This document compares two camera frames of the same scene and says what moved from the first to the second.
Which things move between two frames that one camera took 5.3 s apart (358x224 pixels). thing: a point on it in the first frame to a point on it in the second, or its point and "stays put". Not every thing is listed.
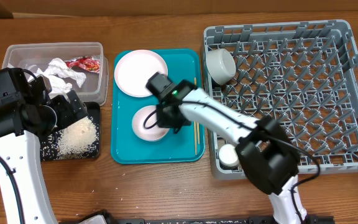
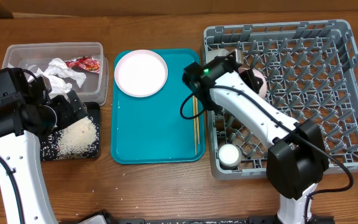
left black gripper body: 64,114 stays put
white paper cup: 227,155 stays put
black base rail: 311,219 stays put
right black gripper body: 167,119 to 245,76
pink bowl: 145,124 to 258,74
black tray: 79,140 stays put
